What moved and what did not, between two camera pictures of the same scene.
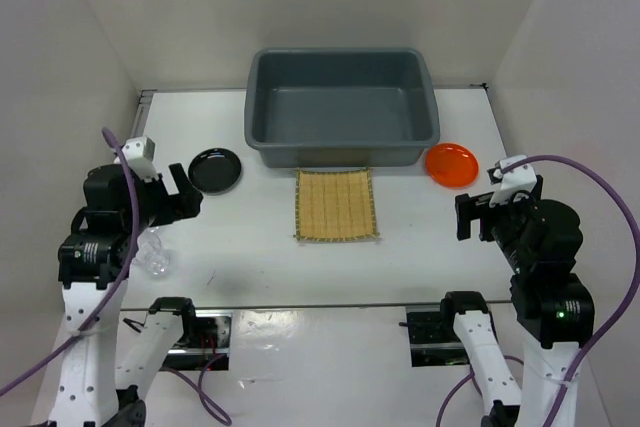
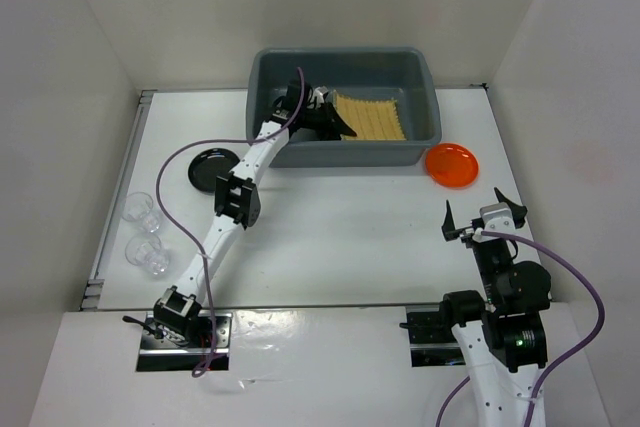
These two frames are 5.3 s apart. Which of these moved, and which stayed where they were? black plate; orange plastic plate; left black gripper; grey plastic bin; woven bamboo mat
Moved: left black gripper; woven bamboo mat
Stayed: grey plastic bin; black plate; orange plastic plate
